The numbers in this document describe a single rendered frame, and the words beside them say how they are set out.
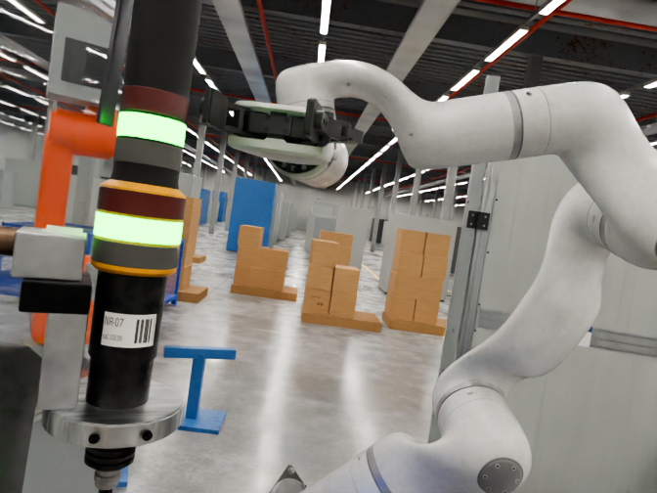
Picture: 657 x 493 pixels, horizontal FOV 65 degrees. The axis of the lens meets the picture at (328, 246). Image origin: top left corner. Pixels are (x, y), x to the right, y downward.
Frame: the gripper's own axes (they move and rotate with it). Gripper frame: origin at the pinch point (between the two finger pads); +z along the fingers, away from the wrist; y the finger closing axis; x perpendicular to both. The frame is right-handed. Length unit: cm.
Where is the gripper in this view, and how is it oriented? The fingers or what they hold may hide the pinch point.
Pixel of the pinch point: (260, 112)
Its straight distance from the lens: 47.2
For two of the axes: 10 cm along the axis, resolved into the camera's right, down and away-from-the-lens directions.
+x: 1.5, -9.9, -0.6
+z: -1.5, 0.3, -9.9
